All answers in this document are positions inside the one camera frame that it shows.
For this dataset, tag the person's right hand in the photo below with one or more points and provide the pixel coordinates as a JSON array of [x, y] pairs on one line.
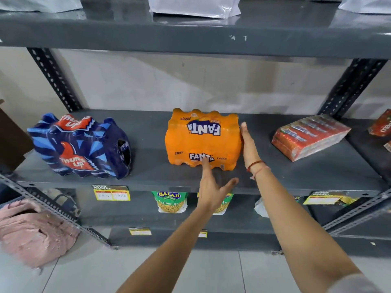
[[250, 149]]

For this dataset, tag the person's left hand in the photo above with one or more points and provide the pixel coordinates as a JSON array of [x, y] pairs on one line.
[[210, 195]]

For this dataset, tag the orange Fanta bottle pack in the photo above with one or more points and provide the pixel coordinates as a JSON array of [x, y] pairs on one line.
[[195, 140]]

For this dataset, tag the red Maaza carton multipack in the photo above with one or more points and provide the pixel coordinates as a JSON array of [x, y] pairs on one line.
[[308, 137]]

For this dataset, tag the grey metal shelving rack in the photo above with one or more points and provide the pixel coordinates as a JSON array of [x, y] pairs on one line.
[[183, 36]]

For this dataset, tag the blue Thums Up bottle pack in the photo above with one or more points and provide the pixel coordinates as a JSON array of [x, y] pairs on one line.
[[79, 149]]

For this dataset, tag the person's left forearm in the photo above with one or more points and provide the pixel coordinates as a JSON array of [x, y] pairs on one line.
[[171, 259]]

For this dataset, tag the person's right forearm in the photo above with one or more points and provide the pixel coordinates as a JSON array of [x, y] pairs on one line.
[[293, 234]]

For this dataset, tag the person's right white sleeve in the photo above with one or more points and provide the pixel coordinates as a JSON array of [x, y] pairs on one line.
[[354, 285]]

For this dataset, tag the red thread wristband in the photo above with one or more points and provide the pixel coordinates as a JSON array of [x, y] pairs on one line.
[[256, 163]]

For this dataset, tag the green snack packet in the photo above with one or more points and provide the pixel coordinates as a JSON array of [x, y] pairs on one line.
[[227, 207], [169, 202], [259, 209]]

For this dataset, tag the small yellow price label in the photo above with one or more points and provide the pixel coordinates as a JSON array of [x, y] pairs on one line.
[[203, 234], [140, 231], [320, 198], [111, 194]]

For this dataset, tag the dark gold snack packets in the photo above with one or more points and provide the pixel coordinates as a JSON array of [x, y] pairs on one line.
[[348, 200]]

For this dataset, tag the grey metal side rack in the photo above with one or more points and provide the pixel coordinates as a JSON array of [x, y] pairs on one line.
[[366, 158]]

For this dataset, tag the small red juice carton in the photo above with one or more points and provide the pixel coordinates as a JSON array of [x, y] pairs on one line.
[[381, 123]]

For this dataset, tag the pink backpack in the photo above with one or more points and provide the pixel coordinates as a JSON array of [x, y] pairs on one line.
[[33, 238]]

